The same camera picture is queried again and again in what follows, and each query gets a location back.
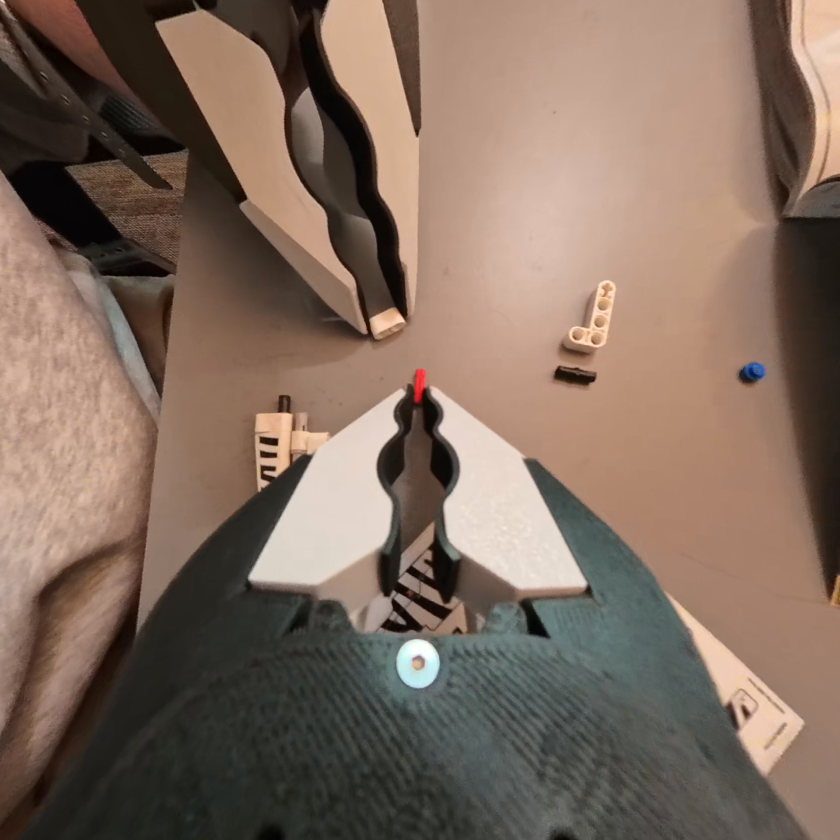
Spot person's khaki pants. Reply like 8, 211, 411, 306
66, 252, 175, 408

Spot grey mesh office chair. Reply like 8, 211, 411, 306
13, 92, 188, 273

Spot open lego instruction booklet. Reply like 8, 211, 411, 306
748, 0, 840, 221

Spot white striped lego assembly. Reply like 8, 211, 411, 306
255, 394, 331, 493

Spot person's left hand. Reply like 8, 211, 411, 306
26, 0, 191, 142

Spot white angled lego beam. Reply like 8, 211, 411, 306
562, 280, 618, 355

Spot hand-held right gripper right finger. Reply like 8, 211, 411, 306
423, 387, 589, 619

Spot person's grey sweater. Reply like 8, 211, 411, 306
0, 171, 161, 840

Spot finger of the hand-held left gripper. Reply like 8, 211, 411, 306
298, 0, 421, 322
155, 3, 370, 337

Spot lego sticker sheet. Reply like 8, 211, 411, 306
363, 543, 807, 777

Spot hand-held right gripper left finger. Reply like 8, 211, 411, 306
248, 387, 416, 626

